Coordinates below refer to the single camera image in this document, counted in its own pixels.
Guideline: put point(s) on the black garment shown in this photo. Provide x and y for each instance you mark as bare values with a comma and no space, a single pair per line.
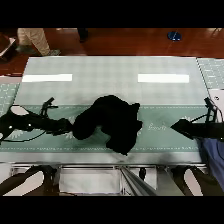
113,120

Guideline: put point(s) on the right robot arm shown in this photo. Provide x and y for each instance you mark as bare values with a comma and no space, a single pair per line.
200,130

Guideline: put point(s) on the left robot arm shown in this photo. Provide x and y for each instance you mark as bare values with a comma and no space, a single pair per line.
33,122

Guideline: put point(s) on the person's legs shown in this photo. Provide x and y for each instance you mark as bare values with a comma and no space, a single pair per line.
36,40
83,33

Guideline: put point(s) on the blue round object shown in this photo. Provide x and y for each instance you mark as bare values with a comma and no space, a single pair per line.
174,35

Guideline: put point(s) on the blue garment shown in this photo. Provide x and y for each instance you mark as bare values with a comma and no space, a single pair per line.
215,160

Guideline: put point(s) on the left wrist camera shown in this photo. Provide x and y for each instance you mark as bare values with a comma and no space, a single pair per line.
47,105

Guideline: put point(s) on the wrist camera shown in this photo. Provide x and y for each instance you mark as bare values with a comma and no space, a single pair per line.
47,105
210,106

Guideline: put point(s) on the silver frame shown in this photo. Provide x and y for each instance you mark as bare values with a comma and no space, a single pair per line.
135,182

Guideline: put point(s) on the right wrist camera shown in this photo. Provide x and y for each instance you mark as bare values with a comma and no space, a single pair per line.
210,106

